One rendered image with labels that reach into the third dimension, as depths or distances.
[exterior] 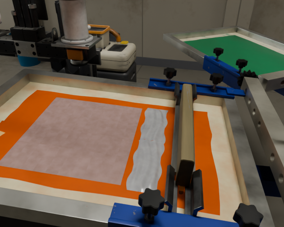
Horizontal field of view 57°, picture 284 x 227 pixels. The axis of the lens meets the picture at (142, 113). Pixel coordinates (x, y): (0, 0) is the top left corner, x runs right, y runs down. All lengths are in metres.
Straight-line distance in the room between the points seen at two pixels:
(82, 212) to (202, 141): 0.40
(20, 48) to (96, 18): 2.79
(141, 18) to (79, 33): 2.71
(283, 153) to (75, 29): 0.80
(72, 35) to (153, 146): 0.57
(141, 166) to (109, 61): 1.10
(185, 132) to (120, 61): 1.09
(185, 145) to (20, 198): 0.35
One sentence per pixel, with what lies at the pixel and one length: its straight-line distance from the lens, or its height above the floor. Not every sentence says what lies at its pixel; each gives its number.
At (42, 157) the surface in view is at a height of 1.01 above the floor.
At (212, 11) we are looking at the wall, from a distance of 3.61.
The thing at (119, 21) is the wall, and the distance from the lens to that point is 3.85.
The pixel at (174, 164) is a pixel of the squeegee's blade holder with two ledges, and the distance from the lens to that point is 0.62.
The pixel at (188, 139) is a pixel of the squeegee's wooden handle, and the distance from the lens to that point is 0.59.
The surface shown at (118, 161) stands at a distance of 0.67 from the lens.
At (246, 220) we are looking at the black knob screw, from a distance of 0.48.
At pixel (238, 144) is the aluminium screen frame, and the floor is 1.01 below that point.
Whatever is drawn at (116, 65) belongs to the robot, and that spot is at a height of 0.84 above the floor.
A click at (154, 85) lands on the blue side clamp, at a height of 1.04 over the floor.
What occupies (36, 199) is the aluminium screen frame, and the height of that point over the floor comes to 1.04.
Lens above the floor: 1.45
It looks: 32 degrees down
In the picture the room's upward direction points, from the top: straight up
